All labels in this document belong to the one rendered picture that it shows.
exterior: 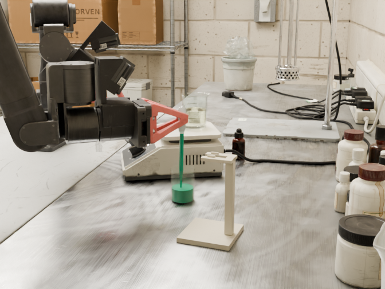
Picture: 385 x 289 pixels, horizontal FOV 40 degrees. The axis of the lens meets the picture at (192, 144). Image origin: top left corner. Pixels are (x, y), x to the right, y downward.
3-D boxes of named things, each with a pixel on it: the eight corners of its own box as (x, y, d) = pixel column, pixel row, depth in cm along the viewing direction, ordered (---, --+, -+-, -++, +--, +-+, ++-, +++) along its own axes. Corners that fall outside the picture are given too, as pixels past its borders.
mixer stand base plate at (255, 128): (221, 136, 138) (221, 132, 138) (231, 120, 157) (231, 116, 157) (340, 142, 132) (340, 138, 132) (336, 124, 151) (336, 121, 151)
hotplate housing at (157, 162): (123, 183, 103) (121, 143, 101) (121, 163, 115) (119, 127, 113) (234, 176, 106) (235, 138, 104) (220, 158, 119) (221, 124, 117)
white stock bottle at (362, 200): (337, 234, 80) (342, 166, 77) (361, 224, 84) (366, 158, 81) (372, 248, 75) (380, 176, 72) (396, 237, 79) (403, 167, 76)
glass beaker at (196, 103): (183, 133, 107) (183, 93, 105) (179, 127, 112) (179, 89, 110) (212, 132, 108) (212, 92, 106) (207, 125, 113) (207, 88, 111)
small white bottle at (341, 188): (352, 210, 89) (355, 172, 88) (346, 214, 87) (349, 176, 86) (337, 206, 91) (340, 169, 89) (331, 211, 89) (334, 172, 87)
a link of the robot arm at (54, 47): (82, 62, 98) (78, -4, 96) (33, 63, 96) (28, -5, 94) (78, 64, 109) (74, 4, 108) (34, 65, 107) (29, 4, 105)
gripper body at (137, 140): (132, 96, 91) (89, 98, 89) (149, 106, 82) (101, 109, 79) (133, 133, 93) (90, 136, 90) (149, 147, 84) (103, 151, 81)
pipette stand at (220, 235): (176, 242, 77) (175, 157, 74) (195, 221, 85) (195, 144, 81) (228, 251, 75) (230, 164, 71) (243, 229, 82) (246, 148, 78)
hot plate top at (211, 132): (161, 141, 102) (161, 136, 102) (155, 127, 114) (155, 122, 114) (222, 138, 104) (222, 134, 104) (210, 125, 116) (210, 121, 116)
